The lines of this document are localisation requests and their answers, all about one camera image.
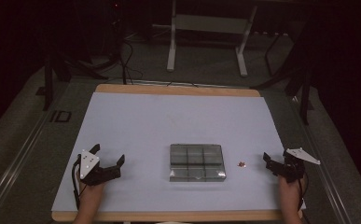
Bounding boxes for pale blue table mat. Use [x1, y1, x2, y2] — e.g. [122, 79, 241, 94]
[50, 91, 307, 213]

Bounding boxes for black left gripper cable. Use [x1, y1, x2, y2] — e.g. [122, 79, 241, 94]
[71, 157, 83, 210]

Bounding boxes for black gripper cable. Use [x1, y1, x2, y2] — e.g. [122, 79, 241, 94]
[71, 157, 83, 210]
[297, 172, 310, 213]

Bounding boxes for metal floor rail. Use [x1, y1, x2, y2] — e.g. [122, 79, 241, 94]
[291, 94, 354, 224]
[0, 102, 64, 216]

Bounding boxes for clear plastic compartment box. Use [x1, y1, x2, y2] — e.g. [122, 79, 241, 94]
[169, 143, 228, 183]

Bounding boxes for black stand with legs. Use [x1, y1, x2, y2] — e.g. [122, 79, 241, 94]
[251, 18, 313, 126]
[42, 54, 110, 112]

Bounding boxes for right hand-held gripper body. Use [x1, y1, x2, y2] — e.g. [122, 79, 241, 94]
[277, 147, 322, 184]

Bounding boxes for person's left hand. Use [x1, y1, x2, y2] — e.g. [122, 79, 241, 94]
[76, 179, 106, 215]

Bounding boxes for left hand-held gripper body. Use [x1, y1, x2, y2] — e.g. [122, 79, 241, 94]
[78, 149, 122, 187]

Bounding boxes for person's right hand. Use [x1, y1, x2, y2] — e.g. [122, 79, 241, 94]
[277, 175, 303, 213]

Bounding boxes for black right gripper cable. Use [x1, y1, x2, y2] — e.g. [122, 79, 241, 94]
[297, 172, 310, 213]

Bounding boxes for black floor cables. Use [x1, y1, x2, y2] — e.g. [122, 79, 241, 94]
[111, 18, 145, 86]

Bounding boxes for white metal stand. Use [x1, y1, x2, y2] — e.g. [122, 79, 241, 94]
[166, 0, 258, 78]

